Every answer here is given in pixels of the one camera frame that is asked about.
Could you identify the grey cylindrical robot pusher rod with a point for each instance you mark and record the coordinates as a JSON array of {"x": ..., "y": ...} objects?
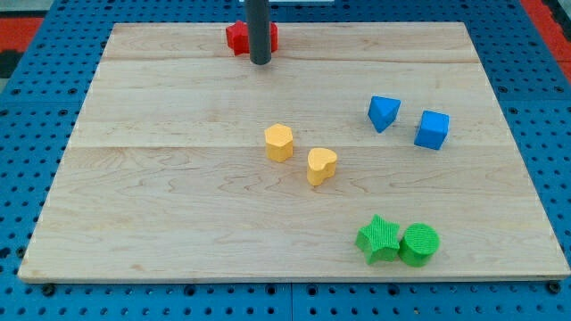
[{"x": 258, "y": 25}]

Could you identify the blue triangle block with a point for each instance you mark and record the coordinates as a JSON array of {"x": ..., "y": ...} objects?
[{"x": 382, "y": 112}]

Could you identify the light wooden board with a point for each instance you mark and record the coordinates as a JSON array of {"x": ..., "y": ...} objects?
[{"x": 165, "y": 178}]

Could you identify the green circle block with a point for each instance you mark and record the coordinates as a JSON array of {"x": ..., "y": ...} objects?
[{"x": 418, "y": 245}]

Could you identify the green star block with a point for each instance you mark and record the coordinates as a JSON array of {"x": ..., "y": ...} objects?
[{"x": 378, "y": 240}]

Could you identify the red star block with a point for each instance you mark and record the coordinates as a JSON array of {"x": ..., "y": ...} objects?
[{"x": 238, "y": 39}]

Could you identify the yellow hexagon block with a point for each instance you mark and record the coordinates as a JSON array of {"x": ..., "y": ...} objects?
[{"x": 279, "y": 142}]

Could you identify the yellow heart block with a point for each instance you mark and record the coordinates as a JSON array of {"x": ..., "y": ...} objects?
[{"x": 321, "y": 165}]

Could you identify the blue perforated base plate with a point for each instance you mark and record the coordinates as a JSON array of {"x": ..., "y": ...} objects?
[{"x": 41, "y": 102}]

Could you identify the blue cube block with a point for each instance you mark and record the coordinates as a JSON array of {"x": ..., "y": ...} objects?
[{"x": 432, "y": 130}]

